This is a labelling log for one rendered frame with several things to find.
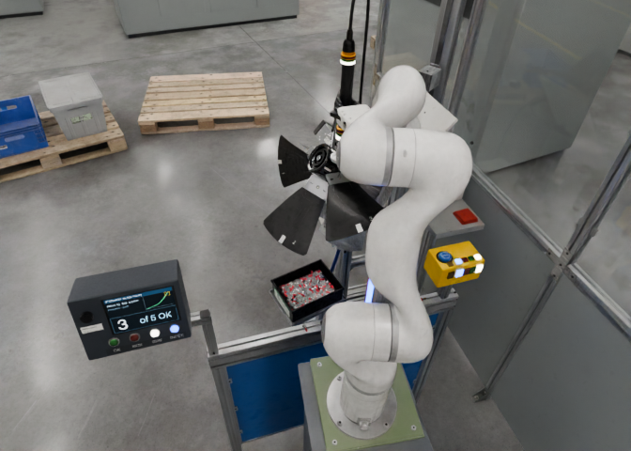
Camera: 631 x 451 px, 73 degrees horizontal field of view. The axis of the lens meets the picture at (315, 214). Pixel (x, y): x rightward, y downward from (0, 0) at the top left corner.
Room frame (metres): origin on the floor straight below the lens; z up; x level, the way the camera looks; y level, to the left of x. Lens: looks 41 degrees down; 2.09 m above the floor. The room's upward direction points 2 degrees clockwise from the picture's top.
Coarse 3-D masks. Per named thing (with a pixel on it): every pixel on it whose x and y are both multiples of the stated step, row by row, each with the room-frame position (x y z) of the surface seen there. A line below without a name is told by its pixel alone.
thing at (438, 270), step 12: (432, 252) 1.01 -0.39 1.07; (456, 252) 1.01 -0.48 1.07; (468, 252) 1.01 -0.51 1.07; (432, 264) 0.98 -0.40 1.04; (444, 264) 0.95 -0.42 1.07; (456, 264) 0.95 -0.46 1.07; (468, 264) 0.96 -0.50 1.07; (480, 264) 0.97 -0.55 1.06; (432, 276) 0.96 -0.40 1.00; (444, 276) 0.93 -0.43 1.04; (468, 276) 0.96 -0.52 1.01
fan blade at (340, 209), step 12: (336, 192) 1.17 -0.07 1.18; (348, 192) 1.17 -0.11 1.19; (360, 192) 1.17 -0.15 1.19; (336, 204) 1.12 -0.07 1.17; (348, 204) 1.11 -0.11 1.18; (360, 204) 1.11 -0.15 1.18; (372, 204) 1.11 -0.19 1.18; (336, 216) 1.07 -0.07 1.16; (348, 216) 1.06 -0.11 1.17; (360, 216) 1.06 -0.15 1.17; (336, 228) 1.03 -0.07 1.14; (348, 228) 1.02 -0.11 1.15; (336, 240) 0.99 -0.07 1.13
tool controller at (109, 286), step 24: (168, 264) 0.77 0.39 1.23; (72, 288) 0.67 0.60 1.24; (96, 288) 0.67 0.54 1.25; (120, 288) 0.67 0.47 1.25; (144, 288) 0.67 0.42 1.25; (168, 288) 0.68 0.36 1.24; (72, 312) 0.61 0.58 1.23; (96, 312) 0.62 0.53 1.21; (120, 312) 0.64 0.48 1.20; (144, 312) 0.65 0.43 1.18; (168, 312) 0.66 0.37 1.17; (96, 336) 0.60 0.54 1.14; (120, 336) 0.61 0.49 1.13; (144, 336) 0.63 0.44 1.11; (168, 336) 0.64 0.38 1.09
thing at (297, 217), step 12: (300, 192) 1.28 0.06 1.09; (288, 204) 1.26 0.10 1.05; (300, 204) 1.25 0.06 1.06; (312, 204) 1.25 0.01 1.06; (276, 216) 1.25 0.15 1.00; (288, 216) 1.23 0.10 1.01; (300, 216) 1.22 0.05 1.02; (312, 216) 1.22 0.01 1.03; (276, 228) 1.21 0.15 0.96; (288, 228) 1.20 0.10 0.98; (300, 228) 1.19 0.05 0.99; (312, 228) 1.19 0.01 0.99; (276, 240) 1.18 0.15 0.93; (288, 240) 1.17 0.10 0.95; (300, 240) 1.16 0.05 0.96; (300, 252) 1.12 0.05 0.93
